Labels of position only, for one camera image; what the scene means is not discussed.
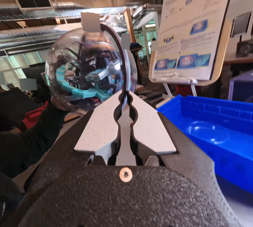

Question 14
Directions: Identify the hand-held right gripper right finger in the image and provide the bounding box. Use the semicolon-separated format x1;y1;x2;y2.
129;92;177;156

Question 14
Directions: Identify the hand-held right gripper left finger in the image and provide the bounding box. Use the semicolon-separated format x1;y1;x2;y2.
74;91;122;161

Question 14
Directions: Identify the clear maze ball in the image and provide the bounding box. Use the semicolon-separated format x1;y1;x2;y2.
45;23;138;115

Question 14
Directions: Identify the person's left forearm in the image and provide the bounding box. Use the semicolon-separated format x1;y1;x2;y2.
0;101;68;178

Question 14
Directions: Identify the maze ball box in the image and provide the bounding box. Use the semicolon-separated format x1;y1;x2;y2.
229;71;253;102

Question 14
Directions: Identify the person's left hand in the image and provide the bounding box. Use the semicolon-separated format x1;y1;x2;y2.
50;97;72;113

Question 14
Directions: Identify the blue plastic tray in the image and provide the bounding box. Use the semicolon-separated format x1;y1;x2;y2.
157;95;253;194

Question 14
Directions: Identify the red carry bag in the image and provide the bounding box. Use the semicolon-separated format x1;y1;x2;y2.
22;107;50;130

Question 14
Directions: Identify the instruction sheet board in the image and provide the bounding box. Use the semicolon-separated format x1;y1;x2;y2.
148;0;237;86

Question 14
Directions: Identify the person's black clothing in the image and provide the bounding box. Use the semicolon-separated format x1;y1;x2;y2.
0;172;26;223

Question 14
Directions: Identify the ceiling air vent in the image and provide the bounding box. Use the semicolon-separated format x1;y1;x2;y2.
13;0;54;10

